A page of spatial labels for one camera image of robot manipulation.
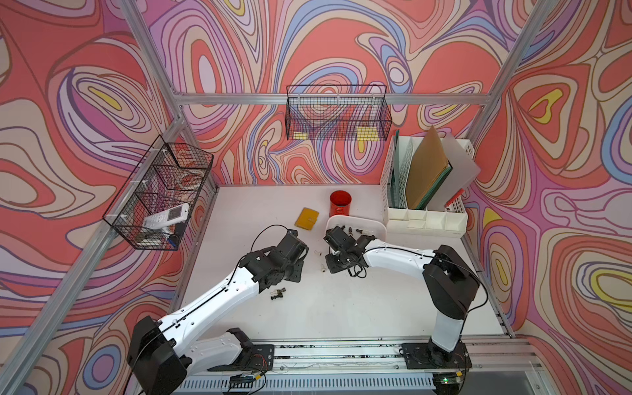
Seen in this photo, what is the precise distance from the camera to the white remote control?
2.26 feet

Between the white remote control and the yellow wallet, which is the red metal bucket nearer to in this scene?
the yellow wallet

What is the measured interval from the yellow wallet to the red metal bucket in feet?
0.29

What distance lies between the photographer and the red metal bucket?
3.32 ft

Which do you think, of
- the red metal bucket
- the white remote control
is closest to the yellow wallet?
the red metal bucket

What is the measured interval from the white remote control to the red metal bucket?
1.80 feet

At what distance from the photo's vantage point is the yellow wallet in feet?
3.50
